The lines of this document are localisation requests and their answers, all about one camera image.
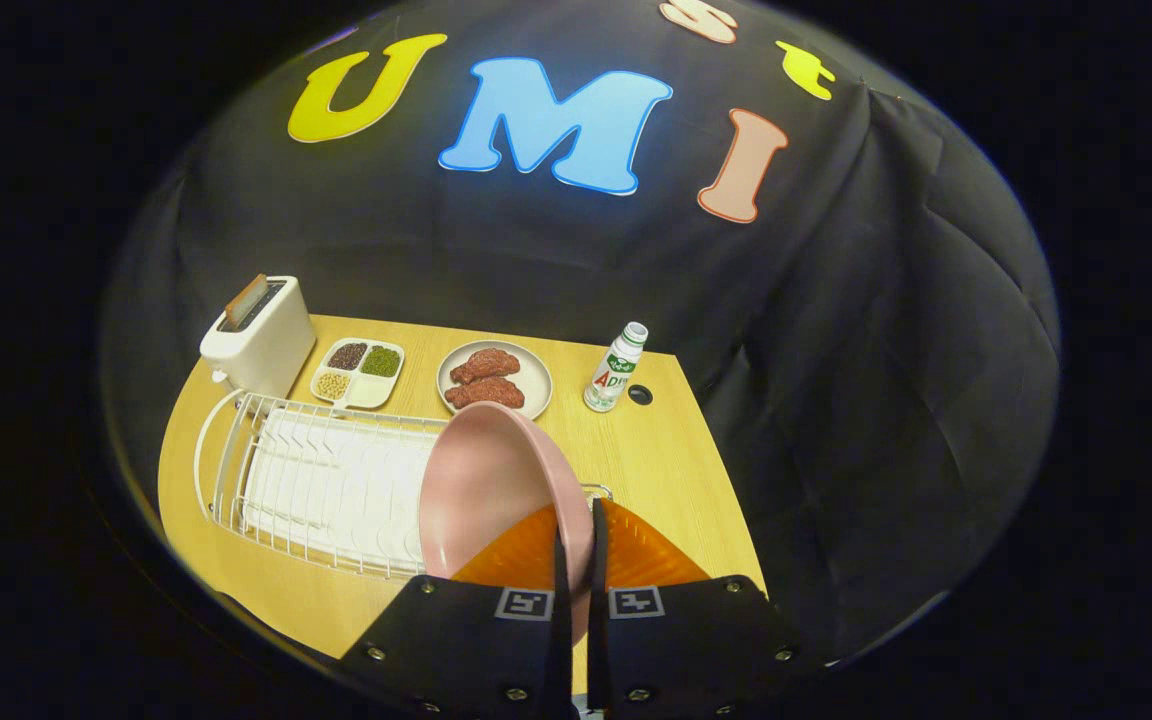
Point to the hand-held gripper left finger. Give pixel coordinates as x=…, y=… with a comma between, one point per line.
x=466, y=650

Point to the beige plate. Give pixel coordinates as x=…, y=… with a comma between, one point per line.
x=533, y=385

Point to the white green-label drink bottle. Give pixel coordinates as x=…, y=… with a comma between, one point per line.
x=611, y=375

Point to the white toaster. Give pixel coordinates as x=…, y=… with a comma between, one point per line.
x=266, y=352

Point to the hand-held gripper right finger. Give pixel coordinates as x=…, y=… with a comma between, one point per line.
x=686, y=650

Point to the red meat piece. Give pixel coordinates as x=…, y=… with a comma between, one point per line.
x=486, y=393
x=486, y=365

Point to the brown toast slice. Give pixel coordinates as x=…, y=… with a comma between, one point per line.
x=246, y=300

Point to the pink plate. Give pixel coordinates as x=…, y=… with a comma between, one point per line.
x=486, y=490

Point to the white divided bean tray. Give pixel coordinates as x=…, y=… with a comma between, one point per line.
x=368, y=392

